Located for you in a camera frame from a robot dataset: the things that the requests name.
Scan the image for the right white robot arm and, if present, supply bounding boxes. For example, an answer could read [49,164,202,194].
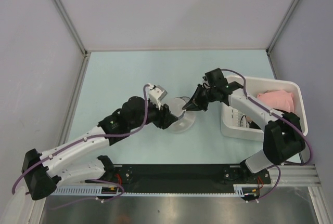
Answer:
[183,68,306,183]

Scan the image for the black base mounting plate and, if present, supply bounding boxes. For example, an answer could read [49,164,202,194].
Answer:
[99,164,271,189]

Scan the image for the aluminium frame post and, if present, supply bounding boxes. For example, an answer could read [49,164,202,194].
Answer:
[266,0,315,53]
[40,0,89,56]

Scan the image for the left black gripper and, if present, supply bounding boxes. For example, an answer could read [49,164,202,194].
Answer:
[129,99,177,130]

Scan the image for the pink garment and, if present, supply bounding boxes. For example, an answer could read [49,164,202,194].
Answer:
[257,90,294,113]

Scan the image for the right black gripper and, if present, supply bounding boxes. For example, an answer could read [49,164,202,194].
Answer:
[183,84,216,112]

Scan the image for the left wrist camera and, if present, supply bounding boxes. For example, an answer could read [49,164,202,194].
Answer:
[148,83,168,111]

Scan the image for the purple cable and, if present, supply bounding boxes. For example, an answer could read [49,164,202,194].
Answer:
[11,83,125,209]
[221,68,314,203]

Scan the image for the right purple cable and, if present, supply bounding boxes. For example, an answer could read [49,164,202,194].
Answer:
[221,68,314,203]

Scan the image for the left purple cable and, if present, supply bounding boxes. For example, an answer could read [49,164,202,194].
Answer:
[11,83,125,209]

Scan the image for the right aluminium frame post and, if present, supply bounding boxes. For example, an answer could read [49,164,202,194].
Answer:
[266,0,315,53]

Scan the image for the white slotted cable duct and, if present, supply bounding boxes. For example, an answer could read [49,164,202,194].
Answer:
[52,185,260,197]

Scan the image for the white plastic basket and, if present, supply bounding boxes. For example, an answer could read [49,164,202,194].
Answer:
[221,75,308,142]

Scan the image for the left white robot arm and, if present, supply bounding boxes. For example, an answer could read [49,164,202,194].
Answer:
[21,96,186,201]

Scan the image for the left aluminium frame post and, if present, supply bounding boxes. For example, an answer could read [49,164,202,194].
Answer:
[40,0,89,56]

